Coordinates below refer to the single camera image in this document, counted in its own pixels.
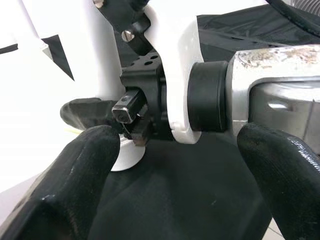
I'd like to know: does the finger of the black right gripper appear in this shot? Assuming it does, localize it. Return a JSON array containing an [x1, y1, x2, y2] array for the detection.
[[59, 91, 136, 131]]

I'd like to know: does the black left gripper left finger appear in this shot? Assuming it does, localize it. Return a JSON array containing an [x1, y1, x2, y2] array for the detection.
[[0, 124, 122, 240]]

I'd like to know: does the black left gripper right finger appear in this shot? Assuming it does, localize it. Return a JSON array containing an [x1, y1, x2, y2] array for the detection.
[[236, 122, 320, 240]]

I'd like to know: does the white plastic children table top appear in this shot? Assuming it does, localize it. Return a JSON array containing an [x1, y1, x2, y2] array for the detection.
[[0, 47, 146, 193]]

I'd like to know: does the white plastic table leg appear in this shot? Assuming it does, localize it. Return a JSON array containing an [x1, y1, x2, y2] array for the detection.
[[74, 0, 126, 101], [16, 0, 51, 55]]

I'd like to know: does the white standing fan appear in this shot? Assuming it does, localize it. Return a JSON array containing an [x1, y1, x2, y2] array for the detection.
[[287, 0, 320, 12]]

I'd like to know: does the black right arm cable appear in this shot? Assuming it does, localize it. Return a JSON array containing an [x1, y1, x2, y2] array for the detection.
[[266, 0, 320, 38]]

